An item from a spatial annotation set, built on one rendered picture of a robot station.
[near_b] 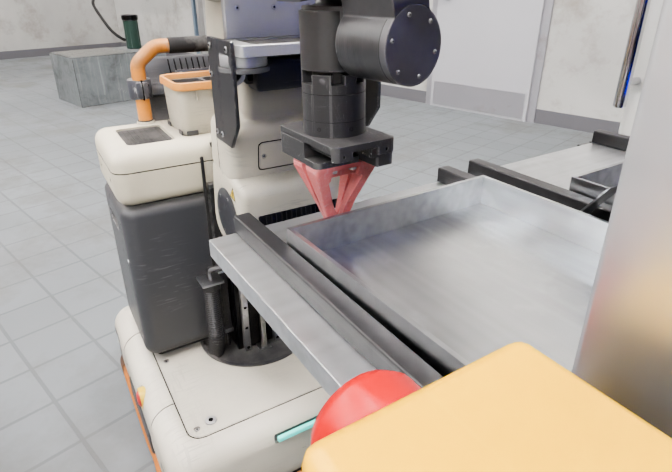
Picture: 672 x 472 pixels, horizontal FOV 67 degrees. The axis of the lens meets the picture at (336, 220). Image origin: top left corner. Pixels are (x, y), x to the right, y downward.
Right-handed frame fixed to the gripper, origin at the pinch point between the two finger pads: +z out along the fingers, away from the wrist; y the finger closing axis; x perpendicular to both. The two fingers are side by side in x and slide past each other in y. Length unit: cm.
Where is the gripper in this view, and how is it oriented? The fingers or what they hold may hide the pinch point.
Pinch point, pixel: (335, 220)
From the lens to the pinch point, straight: 51.2
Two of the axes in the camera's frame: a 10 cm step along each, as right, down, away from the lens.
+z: 0.2, 9.1, 4.1
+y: 5.3, 3.4, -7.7
